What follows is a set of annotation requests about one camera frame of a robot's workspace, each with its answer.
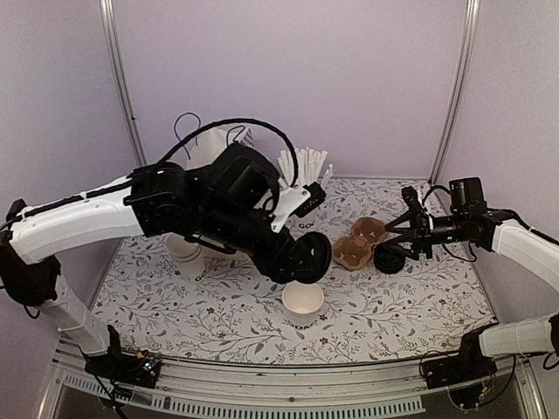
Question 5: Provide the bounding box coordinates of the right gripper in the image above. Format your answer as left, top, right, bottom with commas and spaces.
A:
384, 209, 469, 261

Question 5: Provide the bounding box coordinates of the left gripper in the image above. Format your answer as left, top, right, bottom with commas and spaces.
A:
197, 203, 321, 286

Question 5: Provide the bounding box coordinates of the black plastic cup lid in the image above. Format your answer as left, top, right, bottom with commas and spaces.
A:
300, 231, 332, 285

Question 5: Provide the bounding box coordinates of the white paper coffee cup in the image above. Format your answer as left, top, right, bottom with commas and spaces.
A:
281, 281, 324, 330

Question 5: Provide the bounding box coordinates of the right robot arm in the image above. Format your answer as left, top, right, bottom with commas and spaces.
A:
383, 177, 558, 381

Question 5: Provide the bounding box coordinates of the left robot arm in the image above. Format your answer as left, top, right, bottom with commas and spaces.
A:
1, 143, 331, 379

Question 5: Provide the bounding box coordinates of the checkered paper takeout bag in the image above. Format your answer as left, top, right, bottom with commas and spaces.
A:
183, 125, 254, 170

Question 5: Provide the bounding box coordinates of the white cup holding straws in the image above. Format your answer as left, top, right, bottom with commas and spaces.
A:
293, 208, 319, 231

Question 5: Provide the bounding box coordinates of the stack of black lids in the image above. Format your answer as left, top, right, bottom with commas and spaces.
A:
373, 245, 405, 275

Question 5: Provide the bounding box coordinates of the brown cardboard cup carrier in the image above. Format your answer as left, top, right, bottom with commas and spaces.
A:
332, 216, 388, 271

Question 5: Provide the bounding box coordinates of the floral table mat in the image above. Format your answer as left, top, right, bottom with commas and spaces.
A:
85, 176, 499, 366

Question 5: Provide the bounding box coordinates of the bundle of white wrapped straws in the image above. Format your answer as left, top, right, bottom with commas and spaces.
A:
278, 148, 335, 190

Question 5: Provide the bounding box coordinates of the stack of white paper cups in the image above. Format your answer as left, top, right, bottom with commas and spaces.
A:
165, 234, 206, 282

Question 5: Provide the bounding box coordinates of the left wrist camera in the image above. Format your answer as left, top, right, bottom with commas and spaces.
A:
271, 182, 326, 233

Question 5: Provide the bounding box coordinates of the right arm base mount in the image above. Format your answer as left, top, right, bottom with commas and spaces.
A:
418, 355, 497, 410

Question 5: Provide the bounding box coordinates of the front aluminium rail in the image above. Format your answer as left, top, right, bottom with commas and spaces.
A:
39, 343, 551, 418

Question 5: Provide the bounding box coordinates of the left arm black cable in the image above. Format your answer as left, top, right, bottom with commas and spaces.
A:
159, 116, 302, 193

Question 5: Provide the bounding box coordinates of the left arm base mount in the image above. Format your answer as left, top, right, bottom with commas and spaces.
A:
85, 326, 161, 388

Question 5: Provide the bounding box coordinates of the right aluminium frame post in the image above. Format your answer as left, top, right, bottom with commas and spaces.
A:
428, 0, 480, 184

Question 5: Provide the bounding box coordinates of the aluminium frame post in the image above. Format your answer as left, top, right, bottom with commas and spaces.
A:
428, 0, 480, 184
99, 0, 147, 166

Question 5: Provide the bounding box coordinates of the left aluminium frame post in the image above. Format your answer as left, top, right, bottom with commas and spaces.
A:
99, 0, 147, 166

